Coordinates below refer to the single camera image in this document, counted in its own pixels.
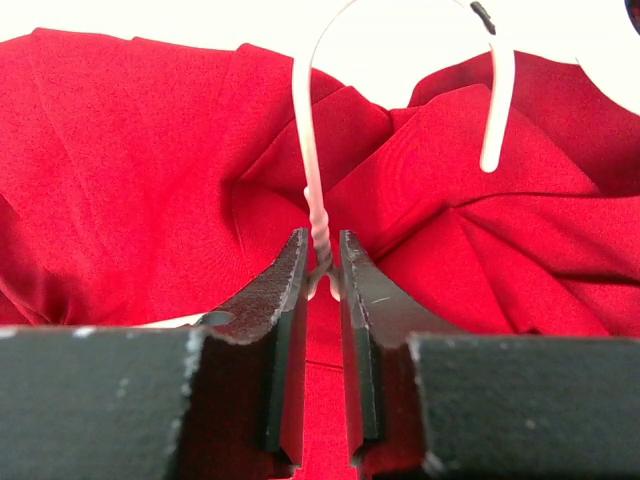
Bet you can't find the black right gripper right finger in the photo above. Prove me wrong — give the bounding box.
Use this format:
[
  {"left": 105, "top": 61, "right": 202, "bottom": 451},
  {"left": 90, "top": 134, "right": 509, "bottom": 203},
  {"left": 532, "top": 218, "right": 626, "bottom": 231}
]
[{"left": 340, "top": 230, "right": 639, "bottom": 479}]

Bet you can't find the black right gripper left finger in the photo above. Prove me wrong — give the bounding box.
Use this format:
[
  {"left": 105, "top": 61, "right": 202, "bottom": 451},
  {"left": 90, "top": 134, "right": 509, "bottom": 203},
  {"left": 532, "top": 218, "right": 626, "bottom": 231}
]
[{"left": 1, "top": 229, "right": 309, "bottom": 479}]

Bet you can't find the red skirt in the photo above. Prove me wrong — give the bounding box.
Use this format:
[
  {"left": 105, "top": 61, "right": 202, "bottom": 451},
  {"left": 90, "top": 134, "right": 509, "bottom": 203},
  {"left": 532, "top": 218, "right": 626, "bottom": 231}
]
[{"left": 1, "top": 30, "right": 639, "bottom": 479}]

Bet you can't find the pink wire hanger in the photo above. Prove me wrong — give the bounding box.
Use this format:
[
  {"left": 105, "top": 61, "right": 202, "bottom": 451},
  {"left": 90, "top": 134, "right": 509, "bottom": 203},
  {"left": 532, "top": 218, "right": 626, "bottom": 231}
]
[{"left": 291, "top": 1, "right": 516, "bottom": 301}]

